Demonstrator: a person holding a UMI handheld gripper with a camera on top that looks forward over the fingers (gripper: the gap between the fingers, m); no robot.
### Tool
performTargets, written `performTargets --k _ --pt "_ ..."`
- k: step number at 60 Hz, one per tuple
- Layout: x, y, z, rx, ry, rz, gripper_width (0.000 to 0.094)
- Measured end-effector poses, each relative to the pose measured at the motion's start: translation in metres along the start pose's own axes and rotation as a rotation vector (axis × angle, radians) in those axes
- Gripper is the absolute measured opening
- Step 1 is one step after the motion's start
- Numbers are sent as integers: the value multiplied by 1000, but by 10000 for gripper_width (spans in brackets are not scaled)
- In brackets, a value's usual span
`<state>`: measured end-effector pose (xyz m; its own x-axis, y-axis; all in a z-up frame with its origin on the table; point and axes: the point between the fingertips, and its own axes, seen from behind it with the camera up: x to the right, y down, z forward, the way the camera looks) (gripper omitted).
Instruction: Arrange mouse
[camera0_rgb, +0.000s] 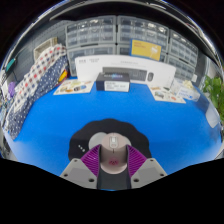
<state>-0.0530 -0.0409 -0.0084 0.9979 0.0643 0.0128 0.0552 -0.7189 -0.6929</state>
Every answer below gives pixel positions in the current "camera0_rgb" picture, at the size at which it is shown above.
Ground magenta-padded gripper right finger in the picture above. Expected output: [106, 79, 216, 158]
[125, 143, 168, 190]

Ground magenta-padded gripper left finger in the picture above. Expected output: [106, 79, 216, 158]
[59, 143, 102, 190]

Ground pink beige computer mouse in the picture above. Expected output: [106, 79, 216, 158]
[99, 132, 129, 174]

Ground black cartoon-eyed mouse pad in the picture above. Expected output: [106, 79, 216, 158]
[67, 118, 153, 190]

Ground small colourful sticker sheet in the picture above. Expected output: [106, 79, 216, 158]
[148, 85, 187, 104]

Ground navy polka dot cloth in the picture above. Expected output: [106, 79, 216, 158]
[5, 54, 69, 140]

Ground large colourful sticker sheet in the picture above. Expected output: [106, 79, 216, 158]
[53, 78, 95, 96]

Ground clear plastic packet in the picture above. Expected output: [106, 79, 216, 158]
[171, 79, 201, 101]

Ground small black box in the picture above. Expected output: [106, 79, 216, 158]
[95, 72, 131, 93]

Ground small yellow item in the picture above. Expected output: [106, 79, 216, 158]
[58, 69, 68, 83]

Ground long white keyboard box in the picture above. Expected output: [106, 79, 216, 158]
[74, 54, 177, 88]

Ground potted green plant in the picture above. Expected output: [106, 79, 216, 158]
[201, 75, 224, 129]

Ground purple plastic item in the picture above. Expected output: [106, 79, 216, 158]
[7, 81, 17, 98]

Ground grey large-drawer cabinet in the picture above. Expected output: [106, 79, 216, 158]
[165, 54, 198, 82]
[116, 43, 168, 64]
[66, 44, 118, 77]

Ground red blue checkered cloth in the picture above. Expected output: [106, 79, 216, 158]
[12, 44, 68, 113]

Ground yellow and blue box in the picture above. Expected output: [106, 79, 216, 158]
[129, 39, 163, 62]

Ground teal plastic item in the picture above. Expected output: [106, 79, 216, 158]
[4, 58, 17, 73]

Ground white woven basket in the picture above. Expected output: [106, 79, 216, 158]
[33, 37, 58, 61]

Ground grey small-drawer cabinet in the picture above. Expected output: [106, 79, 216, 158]
[168, 29, 199, 64]
[116, 14, 170, 46]
[65, 16, 118, 49]

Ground grey wall pegboard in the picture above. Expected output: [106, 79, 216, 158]
[13, 19, 71, 81]

